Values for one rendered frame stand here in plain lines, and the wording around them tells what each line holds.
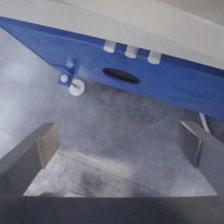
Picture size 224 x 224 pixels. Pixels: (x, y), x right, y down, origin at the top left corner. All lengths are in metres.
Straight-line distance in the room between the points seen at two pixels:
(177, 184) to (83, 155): 0.55
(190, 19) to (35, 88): 1.05
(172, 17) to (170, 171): 0.84
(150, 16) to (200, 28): 0.06
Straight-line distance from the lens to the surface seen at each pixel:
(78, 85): 0.99
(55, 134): 0.16
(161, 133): 0.94
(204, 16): 0.22
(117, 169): 0.96
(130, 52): 0.35
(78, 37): 0.46
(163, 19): 0.23
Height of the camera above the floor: 0.93
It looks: 79 degrees down
